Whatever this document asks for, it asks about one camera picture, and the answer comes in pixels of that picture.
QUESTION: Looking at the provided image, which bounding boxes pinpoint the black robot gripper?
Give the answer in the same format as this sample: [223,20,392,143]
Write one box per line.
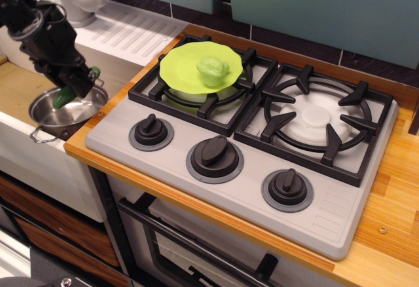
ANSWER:
[19,5,94,98]

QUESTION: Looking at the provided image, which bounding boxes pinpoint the dark green toy pickle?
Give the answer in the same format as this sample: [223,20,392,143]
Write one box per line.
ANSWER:
[52,66,101,109]

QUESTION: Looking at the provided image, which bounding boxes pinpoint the light green toy cauliflower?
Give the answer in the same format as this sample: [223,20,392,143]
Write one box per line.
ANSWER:
[196,56,230,87]

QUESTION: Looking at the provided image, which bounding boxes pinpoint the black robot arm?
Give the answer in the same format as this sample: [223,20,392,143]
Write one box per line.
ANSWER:
[1,0,94,98]

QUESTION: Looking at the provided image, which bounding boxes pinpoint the stainless steel pot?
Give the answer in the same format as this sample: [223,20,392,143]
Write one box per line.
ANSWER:
[28,80,108,144]

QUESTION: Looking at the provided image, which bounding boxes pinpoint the white sink unit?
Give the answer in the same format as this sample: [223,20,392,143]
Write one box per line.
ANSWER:
[1,1,185,222]

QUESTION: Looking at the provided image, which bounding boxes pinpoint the lime green plate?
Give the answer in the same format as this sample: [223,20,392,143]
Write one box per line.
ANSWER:
[160,41,243,94]

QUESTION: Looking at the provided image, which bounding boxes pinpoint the black left stove knob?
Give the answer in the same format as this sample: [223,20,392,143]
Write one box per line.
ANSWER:
[128,113,174,152]

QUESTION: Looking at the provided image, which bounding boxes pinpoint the black stove knob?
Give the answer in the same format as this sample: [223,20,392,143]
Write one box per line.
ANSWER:
[128,113,174,152]
[186,135,244,184]
[261,168,314,213]

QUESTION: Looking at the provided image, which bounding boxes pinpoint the wooden drawer fronts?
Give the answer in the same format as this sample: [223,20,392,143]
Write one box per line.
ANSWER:
[1,172,130,286]

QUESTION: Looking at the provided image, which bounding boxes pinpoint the black middle stove knob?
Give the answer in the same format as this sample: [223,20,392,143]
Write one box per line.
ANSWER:
[186,135,244,184]

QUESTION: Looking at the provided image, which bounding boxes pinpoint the black right stove knob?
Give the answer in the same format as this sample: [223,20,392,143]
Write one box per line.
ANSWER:
[261,168,314,213]

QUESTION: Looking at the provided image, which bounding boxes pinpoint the grey toy stove top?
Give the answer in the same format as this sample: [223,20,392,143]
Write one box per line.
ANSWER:
[84,50,400,261]

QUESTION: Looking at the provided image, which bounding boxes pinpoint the black right burner grate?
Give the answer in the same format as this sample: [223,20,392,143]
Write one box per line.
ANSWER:
[234,64,396,187]

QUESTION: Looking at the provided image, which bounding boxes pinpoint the oven door with handle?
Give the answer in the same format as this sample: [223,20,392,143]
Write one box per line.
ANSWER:
[113,191,289,287]

